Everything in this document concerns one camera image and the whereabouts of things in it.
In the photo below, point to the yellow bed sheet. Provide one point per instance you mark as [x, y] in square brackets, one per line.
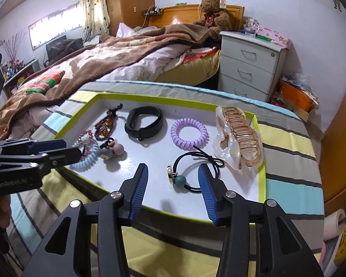
[190, 73]

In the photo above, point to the tall wooden wardrobe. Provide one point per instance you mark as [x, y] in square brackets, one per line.
[132, 0]

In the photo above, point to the wooden bed headboard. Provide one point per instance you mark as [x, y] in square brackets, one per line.
[176, 17]

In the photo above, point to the clear plastic bag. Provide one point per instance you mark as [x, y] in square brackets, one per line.
[301, 83]

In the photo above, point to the toilet paper roll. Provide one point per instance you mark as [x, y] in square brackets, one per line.
[333, 225]

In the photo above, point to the striped tablecloth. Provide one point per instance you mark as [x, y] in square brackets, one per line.
[288, 161]

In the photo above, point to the clear containers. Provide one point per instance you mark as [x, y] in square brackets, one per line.
[250, 27]

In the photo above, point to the pink flowered box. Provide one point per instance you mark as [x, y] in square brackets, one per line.
[276, 37]

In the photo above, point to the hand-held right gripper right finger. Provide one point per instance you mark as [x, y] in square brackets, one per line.
[207, 199]

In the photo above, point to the dark brown beaded hair clip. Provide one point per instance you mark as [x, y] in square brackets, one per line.
[106, 125]

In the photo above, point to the clear gold hair claw clip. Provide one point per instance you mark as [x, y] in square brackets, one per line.
[242, 138]

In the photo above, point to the green cardboard tray box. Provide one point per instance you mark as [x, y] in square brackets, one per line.
[161, 161]

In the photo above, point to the brown teddy bear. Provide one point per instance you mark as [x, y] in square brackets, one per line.
[212, 14]

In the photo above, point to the person's left hand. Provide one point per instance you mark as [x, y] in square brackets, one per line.
[2, 212]

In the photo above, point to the patterned curtain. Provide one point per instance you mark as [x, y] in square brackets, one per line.
[93, 8]

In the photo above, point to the dark monitor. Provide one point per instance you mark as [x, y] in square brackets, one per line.
[56, 47]

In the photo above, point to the decorative twig branches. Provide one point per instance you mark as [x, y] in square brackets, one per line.
[14, 47]

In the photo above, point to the brown patterned blanket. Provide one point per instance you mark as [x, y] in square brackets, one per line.
[83, 72]

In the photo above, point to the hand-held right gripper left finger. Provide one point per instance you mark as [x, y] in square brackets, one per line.
[138, 196]

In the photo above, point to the window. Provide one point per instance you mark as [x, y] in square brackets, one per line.
[52, 26]

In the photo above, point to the black wristband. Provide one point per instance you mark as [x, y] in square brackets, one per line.
[158, 121]

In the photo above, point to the orange storage box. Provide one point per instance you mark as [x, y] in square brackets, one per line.
[297, 99]

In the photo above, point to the white quilt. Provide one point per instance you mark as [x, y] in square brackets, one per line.
[150, 60]

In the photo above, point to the wooden door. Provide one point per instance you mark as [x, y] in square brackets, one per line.
[340, 121]

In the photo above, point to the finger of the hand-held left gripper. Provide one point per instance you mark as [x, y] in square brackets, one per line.
[50, 145]
[65, 157]

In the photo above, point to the power strip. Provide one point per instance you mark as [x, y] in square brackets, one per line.
[152, 12]

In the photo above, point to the white drawer nightstand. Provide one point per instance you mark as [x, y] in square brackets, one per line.
[248, 66]

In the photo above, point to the white pillow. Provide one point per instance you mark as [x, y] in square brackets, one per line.
[125, 30]

